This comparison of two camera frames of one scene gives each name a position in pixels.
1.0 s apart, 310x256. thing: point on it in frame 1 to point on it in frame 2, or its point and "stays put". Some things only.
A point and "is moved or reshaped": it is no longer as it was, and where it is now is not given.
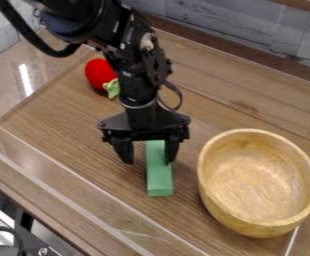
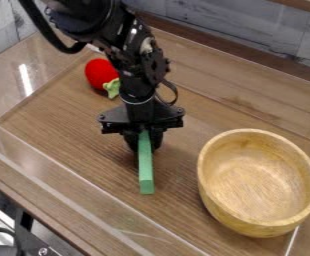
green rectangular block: (158, 170) is moved or reshaped
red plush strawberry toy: (102, 77) stays put
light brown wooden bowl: (258, 182) stays put
